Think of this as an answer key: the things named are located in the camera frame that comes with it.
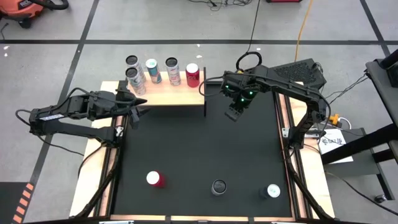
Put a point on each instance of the red black box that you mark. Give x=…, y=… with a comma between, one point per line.
x=283, y=1

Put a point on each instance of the Celsius Tropical Vibe can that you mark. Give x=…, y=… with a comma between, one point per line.
x=136, y=81

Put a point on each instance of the orange shop vacuum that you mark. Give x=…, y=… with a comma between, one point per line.
x=21, y=9

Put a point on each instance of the black mat orange stripes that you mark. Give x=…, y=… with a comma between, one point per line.
x=9, y=202

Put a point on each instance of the Celsius Peach Vibe can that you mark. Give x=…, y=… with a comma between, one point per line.
x=219, y=187

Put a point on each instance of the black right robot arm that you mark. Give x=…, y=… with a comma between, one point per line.
x=295, y=85

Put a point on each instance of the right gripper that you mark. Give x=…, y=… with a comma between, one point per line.
x=239, y=90

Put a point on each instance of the wooden shelf black metal frame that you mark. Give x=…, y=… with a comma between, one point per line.
x=174, y=95

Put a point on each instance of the red Coca-Cola can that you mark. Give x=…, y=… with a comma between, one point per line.
x=155, y=179
x=192, y=76

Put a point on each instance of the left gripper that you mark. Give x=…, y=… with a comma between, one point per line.
x=126, y=99

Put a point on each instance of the blue silver Red Bull can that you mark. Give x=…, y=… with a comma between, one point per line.
x=271, y=191
x=154, y=71

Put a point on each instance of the black aluminium table frame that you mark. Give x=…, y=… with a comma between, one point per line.
x=110, y=202

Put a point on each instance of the white Celsius energy drink can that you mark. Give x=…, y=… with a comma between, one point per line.
x=173, y=73
x=132, y=60

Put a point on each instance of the black perforated computer case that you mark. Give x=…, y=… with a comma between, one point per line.
x=298, y=71

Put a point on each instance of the white paper sheet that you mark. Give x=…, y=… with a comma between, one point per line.
x=335, y=151

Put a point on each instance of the black metal stand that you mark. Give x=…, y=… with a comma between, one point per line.
x=382, y=84

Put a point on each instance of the yellow power splitter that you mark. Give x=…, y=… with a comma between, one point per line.
x=335, y=119

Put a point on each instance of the small black caster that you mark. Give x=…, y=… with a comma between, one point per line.
x=380, y=198

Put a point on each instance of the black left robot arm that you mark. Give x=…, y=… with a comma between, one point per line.
x=77, y=107

